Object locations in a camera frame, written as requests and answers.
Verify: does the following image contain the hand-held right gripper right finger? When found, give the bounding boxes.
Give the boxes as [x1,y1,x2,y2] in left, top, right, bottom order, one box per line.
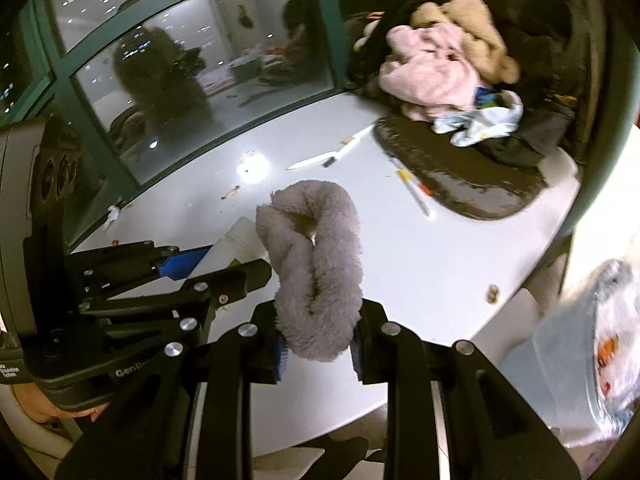
[350,299,577,480]

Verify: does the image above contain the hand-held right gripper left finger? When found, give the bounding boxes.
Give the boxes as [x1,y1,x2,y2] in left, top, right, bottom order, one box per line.
[54,301,290,480]

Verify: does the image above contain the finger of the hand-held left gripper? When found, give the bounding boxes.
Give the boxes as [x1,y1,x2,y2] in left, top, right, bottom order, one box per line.
[67,240,213,295]
[77,259,273,345]

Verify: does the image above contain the white bottle green label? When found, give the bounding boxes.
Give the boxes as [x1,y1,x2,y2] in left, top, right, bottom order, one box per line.
[224,216,273,267]

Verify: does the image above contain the grey fluffy towel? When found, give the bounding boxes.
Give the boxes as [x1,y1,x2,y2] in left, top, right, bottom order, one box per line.
[255,179,363,363]

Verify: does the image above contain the clear plastic bag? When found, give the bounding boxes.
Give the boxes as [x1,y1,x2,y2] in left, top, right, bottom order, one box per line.
[531,259,640,448]

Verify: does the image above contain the person's left forearm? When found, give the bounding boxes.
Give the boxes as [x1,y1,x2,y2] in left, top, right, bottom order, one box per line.
[15,385,108,423]

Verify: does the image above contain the long white pen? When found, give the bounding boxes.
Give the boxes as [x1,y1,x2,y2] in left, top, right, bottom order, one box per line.
[287,125,375,171]

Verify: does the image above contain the white pen orange label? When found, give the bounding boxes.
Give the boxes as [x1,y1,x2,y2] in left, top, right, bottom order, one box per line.
[389,156,437,219]

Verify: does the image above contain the brown fluffy mat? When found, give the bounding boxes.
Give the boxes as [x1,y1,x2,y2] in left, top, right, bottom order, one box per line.
[374,114,547,222]

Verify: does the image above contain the dark clothes pile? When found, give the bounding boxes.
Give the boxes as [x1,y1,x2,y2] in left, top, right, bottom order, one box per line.
[345,0,581,171]

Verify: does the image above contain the white blue printed bag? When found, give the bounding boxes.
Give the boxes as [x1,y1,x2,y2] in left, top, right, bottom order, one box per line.
[432,87,525,148]

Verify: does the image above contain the beige fluffy cloth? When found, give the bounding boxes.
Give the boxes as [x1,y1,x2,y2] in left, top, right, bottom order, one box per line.
[410,0,521,86]

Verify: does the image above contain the teal ribbed column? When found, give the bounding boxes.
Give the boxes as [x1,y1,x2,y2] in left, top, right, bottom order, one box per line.
[575,0,640,196]

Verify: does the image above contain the teal window frame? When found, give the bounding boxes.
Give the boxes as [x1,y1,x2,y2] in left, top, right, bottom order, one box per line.
[0,0,351,211]

